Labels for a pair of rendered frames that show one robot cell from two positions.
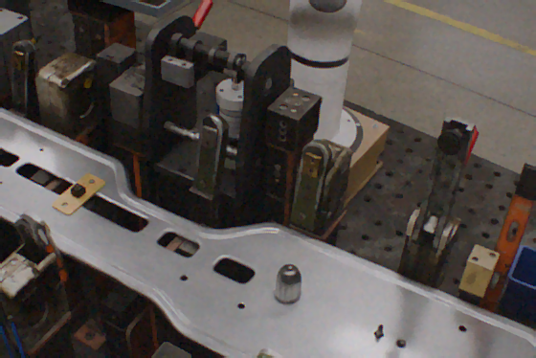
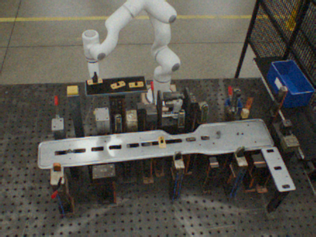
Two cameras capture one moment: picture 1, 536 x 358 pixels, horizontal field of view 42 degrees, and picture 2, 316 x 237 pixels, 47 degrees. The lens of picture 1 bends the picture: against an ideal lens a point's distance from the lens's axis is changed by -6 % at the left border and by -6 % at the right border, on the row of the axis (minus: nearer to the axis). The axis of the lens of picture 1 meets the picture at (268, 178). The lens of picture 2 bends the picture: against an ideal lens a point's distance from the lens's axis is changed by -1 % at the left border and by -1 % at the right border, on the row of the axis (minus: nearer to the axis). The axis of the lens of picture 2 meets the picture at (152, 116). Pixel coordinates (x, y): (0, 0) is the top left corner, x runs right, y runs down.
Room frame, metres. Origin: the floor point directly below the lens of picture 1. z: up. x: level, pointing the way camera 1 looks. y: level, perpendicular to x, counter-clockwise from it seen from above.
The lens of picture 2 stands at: (-0.18, 1.15, 2.70)
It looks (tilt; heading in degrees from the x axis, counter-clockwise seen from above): 49 degrees down; 320
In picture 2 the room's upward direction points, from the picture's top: 4 degrees clockwise
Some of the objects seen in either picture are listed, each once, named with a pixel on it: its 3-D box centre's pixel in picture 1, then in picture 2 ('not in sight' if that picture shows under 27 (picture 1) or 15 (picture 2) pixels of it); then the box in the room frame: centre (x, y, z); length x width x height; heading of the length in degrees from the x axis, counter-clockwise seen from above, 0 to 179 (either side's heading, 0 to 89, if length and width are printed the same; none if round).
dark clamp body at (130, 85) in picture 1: (147, 171); (150, 128); (0.95, 0.21, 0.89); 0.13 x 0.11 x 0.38; 152
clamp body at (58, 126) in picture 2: not in sight; (62, 142); (1.19, 0.71, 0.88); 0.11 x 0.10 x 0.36; 152
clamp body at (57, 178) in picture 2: not in sight; (63, 192); (0.88, 0.88, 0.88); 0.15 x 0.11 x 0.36; 152
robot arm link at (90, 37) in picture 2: not in sight; (91, 44); (1.22, 0.43, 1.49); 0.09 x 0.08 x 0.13; 177
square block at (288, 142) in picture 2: not in sight; (281, 158); (0.30, -0.32, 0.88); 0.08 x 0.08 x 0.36; 62
